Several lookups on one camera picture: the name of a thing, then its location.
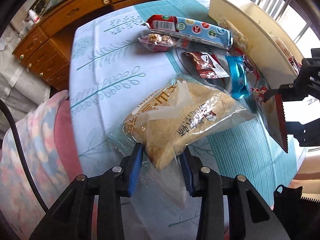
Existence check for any white red Lipo packet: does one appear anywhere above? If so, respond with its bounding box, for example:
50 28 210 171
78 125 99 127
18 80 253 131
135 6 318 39
260 93 288 153

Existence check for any red orange snack packet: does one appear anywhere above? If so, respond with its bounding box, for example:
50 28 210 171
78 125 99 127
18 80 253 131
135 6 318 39
250 86 268 103

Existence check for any blue foil snack packet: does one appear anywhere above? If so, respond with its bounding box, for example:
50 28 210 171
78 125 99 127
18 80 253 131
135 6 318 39
226 55 249 99

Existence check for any large brown cake bag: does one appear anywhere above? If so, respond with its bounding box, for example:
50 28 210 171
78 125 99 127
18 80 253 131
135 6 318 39
121 75 254 208

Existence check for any white plastic storage bin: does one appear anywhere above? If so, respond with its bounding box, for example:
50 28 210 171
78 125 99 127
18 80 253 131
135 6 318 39
208 0 303 89

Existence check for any clear bag brown snack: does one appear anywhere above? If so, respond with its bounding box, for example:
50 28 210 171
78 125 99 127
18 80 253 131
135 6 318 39
218 16 248 52

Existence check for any floral pink cushion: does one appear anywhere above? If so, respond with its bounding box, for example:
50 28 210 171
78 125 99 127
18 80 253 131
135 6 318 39
1 90 82 239

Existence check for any dark red white packet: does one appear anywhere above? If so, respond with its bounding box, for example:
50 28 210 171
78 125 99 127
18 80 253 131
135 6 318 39
184 51 230 79

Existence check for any blue white biscuit pack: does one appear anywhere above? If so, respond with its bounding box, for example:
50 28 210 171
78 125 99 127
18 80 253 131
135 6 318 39
146 15 233 49

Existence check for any white lace covered furniture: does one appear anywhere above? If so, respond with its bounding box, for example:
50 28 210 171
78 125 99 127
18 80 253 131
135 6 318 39
0 26 50 122

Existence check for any blue white tablecloth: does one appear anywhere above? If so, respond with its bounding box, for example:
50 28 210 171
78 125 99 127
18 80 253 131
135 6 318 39
68 0 304 240

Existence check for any small nut snack packet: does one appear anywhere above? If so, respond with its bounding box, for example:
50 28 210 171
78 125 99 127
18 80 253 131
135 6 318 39
138 33 178 52

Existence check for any wooden desk with drawers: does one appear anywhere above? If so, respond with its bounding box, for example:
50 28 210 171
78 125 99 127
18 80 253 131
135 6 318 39
13 0 154 90

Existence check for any small white red bottle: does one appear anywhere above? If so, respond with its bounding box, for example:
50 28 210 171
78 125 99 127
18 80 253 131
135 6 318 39
28 9 40 23

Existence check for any ornate black gold box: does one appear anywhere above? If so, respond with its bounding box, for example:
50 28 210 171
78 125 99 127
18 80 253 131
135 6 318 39
29 0 49 16

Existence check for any black cable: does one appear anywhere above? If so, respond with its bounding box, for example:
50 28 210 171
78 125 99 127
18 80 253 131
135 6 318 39
0 100 49 214

